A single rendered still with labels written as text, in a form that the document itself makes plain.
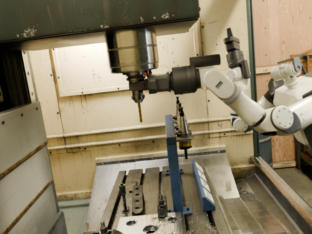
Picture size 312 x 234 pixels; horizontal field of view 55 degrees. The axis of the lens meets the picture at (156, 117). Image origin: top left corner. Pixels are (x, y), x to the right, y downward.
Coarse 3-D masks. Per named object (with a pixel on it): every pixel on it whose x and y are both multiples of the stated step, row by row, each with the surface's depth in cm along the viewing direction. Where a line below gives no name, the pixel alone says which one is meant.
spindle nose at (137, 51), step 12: (108, 36) 89; (120, 36) 87; (132, 36) 87; (144, 36) 88; (108, 48) 91; (120, 48) 88; (132, 48) 87; (144, 48) 88; (156, 48) 93; (108, 60) 93; (120, 60) 89; (132, 60) 88; (144, 60) 89; (156, 60) 93; (120, 72) 90
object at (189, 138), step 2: (180, 136) 120; (182, 136) 120; (184, 136) 119; (186, 136) 119; (188, 136) 119; (190, 136) 118; (192, 136) 119; (176, 138) 118; (178, 138) 118; (180, 138) 117; (182, 138) 117; (184, 138) 117; (186, 138) 116; (188, 138) 116; (190, 138) 116; (192, 138) 116; (176, 140) 116; (178, 140) 116; (180, 140) 116; (182, 140) 115; (184, 140) 116; (186, 140) 116; (188, 140) 115; (190, 140) 116
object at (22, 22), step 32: (0, 0) 81; (32, 0) 81; (64, 0) 81; (96, 0) 81; (128, 0) 81; (160, 0) 80; (192, 0) 80; (0, 32) 83; (32, 32) 83; (64, 32) 83; (96, 32) 84; (160, 32) 109
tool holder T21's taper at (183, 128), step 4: (180, 116) 122; (184, 116) 121; (180, 120) 121; (184, 120) 121; (180, 124) 121; (184, 124) 121; (180, 128) 121; (184, 128) 121; (180, 132) 122; (184, 132) 121
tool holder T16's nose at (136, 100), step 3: (132, 93) 97; (135, 93) 96; (138, 93) 96; (141, 93) 97; (132, 96) 97; (135, 96) 96; (138, 96) 96; (141, 96) 96; (144, 96) 98; (132, 99) 98; (135, 99) 96; (138, 99) 96; (141, 99) 97; (135, 102) 98; (138, 102) 97; (141, 102) 98
